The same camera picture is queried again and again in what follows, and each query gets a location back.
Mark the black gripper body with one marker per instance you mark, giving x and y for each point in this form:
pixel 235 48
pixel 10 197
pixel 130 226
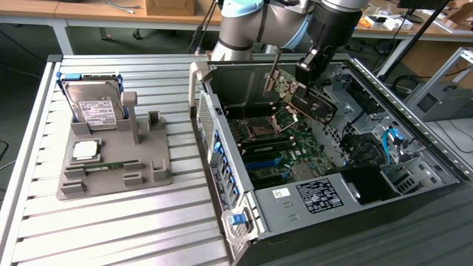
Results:
pixel 332 27

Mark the graphics card with metal bracket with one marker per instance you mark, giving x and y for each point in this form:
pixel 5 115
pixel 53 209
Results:
pixel 318 110

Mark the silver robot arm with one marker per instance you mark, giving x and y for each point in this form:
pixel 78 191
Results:
pixel 244 25

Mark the orange and white box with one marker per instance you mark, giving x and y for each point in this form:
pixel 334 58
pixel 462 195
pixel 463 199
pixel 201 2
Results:
pixel 374 22

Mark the wooden desk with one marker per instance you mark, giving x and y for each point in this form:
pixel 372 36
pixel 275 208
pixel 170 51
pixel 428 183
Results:
pixel 34 11
pixel 378 31

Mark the grey perforated disk bay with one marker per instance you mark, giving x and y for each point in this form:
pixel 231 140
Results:
pixel 355 91

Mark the metal socket cover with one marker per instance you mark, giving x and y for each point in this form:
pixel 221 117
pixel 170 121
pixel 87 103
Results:
pixel 283 122

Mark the black monitor stand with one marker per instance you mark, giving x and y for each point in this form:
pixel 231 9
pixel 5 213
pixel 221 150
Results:
pixel 411 14

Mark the black stand pole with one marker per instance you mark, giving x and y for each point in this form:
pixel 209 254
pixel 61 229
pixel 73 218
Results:
pixel 414 41

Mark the CPU socket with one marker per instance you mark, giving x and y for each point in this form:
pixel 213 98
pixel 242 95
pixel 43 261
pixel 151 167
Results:
pixel 263 128

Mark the green motherboard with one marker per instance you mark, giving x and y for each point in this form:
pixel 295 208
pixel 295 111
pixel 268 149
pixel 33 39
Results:
pixel 307 149

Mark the black expansion slot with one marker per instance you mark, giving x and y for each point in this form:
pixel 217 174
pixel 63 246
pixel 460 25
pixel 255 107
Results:
pixel 268 145
pixel 260 153

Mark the cardboard box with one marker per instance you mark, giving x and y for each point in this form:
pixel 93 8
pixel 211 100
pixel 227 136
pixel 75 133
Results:
pixel 462 16
pixel 170 7

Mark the silver chipset heat sink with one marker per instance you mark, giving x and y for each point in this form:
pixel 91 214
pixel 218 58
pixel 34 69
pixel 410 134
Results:
pixel 304 171

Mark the blue expansion slot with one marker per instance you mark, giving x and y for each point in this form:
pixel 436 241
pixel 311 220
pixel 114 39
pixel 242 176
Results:
pixel 263 164

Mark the grey computer box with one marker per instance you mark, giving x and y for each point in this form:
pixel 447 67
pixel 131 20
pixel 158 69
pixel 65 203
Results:
pixel 443 102

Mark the open PC case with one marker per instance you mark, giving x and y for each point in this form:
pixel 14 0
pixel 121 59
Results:
pixel 222 166

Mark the black caster wheel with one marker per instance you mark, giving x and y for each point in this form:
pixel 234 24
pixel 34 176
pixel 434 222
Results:
pixel 138 34

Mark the grey power supply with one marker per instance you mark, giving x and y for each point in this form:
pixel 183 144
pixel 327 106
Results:
pixel 288 210

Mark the blue case latch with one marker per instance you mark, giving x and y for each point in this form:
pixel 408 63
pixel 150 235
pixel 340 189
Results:
pixel 238 219

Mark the hard disk in blue caddy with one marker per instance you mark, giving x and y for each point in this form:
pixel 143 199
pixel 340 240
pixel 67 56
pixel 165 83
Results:
pixel 93 99

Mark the green RAM stick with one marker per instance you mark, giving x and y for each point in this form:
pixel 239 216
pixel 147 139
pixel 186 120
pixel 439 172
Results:
pixel 106 165

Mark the silver CPU chip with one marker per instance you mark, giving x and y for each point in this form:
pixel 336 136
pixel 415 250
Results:
pixel 86 151

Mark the grey parts rack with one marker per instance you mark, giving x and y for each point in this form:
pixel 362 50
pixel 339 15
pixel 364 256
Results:
pixel 111 183

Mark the aluminium frame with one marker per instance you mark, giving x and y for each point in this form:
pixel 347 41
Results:
pixel 460 55

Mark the grey metal bay bracket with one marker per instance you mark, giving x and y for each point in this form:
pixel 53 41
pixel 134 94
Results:
pixel 411 177

